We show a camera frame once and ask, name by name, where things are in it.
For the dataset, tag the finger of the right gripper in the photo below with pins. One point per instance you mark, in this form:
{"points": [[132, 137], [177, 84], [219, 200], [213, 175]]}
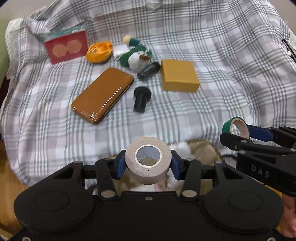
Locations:
{"points": [[237, 143], [284, 136]]}

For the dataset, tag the grey plaid cloth cover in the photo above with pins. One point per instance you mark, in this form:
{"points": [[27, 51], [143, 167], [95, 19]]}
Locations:
{"points": [[87, 78]]}

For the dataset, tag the white lace trim cloth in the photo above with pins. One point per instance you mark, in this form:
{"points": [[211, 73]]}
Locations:
{"points": [[12, 39]]}

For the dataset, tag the yellow square box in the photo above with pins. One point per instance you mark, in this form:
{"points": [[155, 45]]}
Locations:
{"points": [[179, 76]]}

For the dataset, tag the white small box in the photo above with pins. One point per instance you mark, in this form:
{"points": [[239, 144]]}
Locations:
{"points": [[119, 50]]}

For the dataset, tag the green white snowman plush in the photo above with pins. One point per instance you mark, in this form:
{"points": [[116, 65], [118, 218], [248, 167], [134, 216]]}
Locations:
{"points": [[136, 58]]}

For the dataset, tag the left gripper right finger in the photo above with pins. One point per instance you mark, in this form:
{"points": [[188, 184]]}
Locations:
{"points": [[189, 171]]}

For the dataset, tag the orange drawstring pouch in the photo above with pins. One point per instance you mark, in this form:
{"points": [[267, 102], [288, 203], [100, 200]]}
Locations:
{"points": [[99, 52]]}

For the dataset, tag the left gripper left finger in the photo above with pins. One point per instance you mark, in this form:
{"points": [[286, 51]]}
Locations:
{"points": [[108, 170]]}

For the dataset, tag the brown leather case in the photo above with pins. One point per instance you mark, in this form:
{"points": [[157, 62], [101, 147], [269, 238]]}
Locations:
{"points": [[102, 94]]}

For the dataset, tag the person's hand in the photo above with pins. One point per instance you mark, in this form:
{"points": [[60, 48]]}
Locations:
{"points": [[287, 222]]}

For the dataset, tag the black mushroom-shaped stand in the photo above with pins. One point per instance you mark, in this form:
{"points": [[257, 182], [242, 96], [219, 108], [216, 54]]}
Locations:
{"points": [[142, 96]]}

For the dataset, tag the green embroidered cushion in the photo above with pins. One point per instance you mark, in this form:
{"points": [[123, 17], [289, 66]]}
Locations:
{"points": [[4, 58]]}

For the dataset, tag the dark grey hair roller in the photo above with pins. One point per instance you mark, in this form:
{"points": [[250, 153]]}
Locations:
{"points": [[148, 71]]}

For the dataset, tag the wooden-head teal peg doll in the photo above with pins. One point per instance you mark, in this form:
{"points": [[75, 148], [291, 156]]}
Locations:
{"points": [[128, 40]]}

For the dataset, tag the beige tape roll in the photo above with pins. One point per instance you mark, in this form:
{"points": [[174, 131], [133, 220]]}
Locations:
{"points": [[148, 160]]}

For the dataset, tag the red book with emblem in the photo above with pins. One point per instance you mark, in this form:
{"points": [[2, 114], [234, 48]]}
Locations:
{"points": [[66, 44]]}

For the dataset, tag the green tape roll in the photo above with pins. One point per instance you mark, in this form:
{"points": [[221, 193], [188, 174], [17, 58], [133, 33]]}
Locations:
{"points": [[240, 124]]}

